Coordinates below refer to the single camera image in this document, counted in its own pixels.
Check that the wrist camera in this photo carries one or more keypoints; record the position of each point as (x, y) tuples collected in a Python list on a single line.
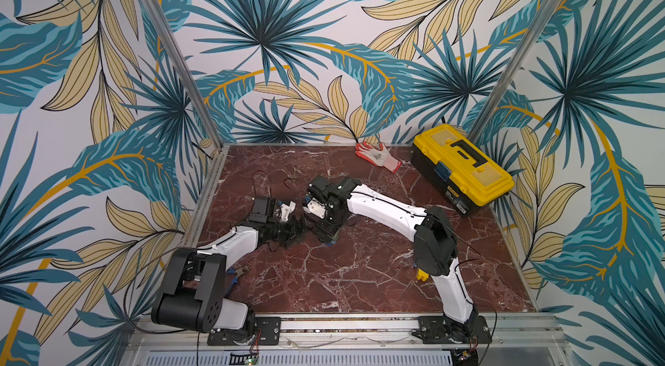
[(315, 203), (270, 210)]

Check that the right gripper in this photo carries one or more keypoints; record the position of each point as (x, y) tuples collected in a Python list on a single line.
[(322, 218)]

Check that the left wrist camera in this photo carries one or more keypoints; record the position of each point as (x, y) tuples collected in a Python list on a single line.
[(270, 210)]

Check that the blue handled pliers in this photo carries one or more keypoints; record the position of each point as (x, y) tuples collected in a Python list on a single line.
[(235, 274)]

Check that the yellow black toolbox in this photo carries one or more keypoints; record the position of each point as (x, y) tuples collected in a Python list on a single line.
[(459, 170)]

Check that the left aluminium post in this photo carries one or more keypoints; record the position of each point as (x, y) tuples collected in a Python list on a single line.
[(163, 30)]

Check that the right aluminium post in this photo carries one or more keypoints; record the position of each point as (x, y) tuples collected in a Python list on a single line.
[(537, 26)]

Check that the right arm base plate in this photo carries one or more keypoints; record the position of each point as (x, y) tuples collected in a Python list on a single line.
[(440, 330)]

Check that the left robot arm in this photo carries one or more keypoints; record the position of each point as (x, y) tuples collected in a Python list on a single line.
[(192, 294)]

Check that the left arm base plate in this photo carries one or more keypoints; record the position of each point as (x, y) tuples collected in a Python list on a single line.
[(262, 330)]

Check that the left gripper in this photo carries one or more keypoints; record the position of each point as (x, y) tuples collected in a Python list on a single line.
[(294, 231)]

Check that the aluminium front rail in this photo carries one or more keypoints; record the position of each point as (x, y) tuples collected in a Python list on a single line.
[(359, 339)]

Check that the red white work glove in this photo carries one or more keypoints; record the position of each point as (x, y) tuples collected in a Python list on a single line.
[(379, 157)]

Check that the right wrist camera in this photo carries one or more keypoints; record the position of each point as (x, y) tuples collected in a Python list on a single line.
[(315, 203)]

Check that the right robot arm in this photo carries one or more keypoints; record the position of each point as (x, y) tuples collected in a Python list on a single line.
[(435, 248)]

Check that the yellow square brick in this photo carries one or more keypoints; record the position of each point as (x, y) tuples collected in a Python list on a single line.
[(422, 276)]

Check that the aluminium post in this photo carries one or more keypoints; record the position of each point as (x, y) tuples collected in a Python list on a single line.
[(163, 30), (537, 26)]

